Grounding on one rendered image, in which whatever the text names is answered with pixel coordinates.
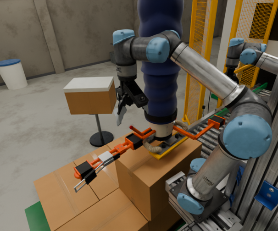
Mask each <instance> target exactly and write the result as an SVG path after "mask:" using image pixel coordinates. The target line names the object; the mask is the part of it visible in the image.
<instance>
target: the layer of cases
mask: <svg viewBox="0 0 278 231"><path fill-rule="evenodd" d="M131 133H134V131H131V132H129V133H128V134H126V135H124V136H122V137H120V138H118V139H116V140H114V141H112V142H110V143H108V144H107V145H104V146H102V147H100V148H98V149H96V150H94V151H92V152H90V153H88V154H86V155H85V156H83V157H81V158H79V159H77V160H75V161H73V162H71V163H69V164H67V165H65V166H63V167H61V168H59V169H57V170H55V171H53V172H51V173H49V174H47V175H45V176H43V177H42V178H39V179H37V180H35V181H34V182H33V183H34V185H35V188H36V191H37V194H38V197H39V199H40V202H41V205H42V207H43V210H44V213H45V216H46V218H47V221H48V224H49V227H50V230H51V231H167V230H168V229H169V228H170V227H171V226H172V225H173V224H174V223H175V222H176V221H177V220H178V219H180V218H181V216H180V215H179V214H178V213H177V211H176V210H175V209H174V208H173V207H172V206H171V205H170V204H169V205H168V206H166V207H165V208H164V209H163V210H162V211H161V212H160V213H159V214H158V215H157V216H156V217H155V218H154V219H153V220H152V221H150V220H149V219H148V218H147V217H146V216H145V215H144V213H143V212H142V211H141V210H140V209H139V208H138V207H137V206H136V205H135V204H134V203H133V202H132V201H131V200H130V199H129V198H128V197H127V196H126V195H125V194H124V193H123V191H122V190H121V189H120V188H119V183H118V178H117V171H116V166H115V161H113V162H112V163H110V164H109V165H107V166H106V167H104V168H103V169H102V170H101V171H100V172H99V173H98V174H96V175H97V177H96V178H95V179H94V180H93V181H91V182H90V183H89V184H88V185H87V184H85V185H84V186H83V187H82V188H81V189H80V190H79V191H77V193H75V190H74V187H75V186H76V185H77V184H79V183H80V182H81V180H80V179H77V178H75V177H74V173H75V171H74V167H76V166H78V165H80V164H82V163H83V162H85V161H86V160H88V161H89V162H92V161H93V160H95V159H97V158H98V156H99V155H101V154H103V153H104V152H106V151H110V150H112V149H114V147H115V146H117V145H118V144H122V143H124V142H125V137H126V136H128V135H129V134H131Z"/></svg>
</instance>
